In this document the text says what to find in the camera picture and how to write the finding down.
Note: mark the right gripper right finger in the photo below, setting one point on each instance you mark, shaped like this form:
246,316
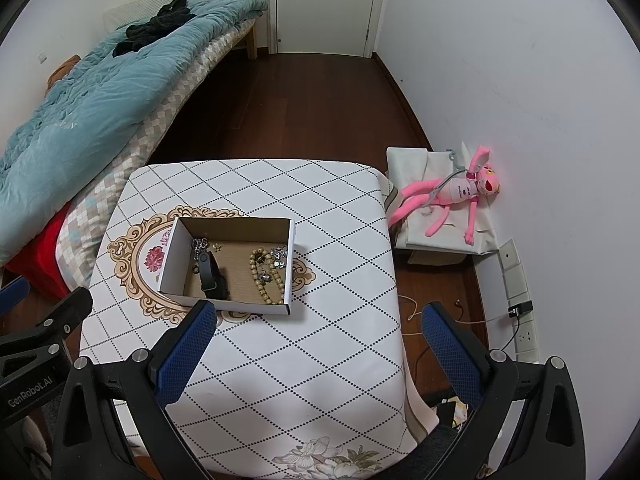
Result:
547,442

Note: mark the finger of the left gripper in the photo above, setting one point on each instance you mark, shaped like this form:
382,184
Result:
57,326
11,295

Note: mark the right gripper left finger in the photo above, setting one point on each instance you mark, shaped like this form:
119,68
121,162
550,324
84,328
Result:
89,441

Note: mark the red cloth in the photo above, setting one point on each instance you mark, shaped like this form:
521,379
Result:
37,263

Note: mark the black charger plug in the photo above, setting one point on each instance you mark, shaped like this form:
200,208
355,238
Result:
520,309

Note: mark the white cardboard box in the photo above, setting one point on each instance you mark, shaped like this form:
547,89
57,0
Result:
192,271

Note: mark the teal blue duvet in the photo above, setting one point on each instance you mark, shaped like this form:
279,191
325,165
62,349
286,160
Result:
89,116

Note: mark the silver pendant charm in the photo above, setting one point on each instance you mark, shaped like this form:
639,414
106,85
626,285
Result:
264,277

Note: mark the brown pillow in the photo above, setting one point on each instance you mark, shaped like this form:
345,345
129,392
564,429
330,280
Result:
63,70

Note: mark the pink panther plush toy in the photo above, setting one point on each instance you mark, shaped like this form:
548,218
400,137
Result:
464,186

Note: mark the white cloth covered box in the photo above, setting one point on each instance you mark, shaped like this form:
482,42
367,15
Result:
409,165

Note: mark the black clothing on bed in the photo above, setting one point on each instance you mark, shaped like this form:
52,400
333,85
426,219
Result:
170,17

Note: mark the white door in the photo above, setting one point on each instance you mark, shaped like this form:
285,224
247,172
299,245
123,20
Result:
323,26

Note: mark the white wall power strip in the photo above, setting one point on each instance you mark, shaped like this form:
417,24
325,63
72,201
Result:
524,340

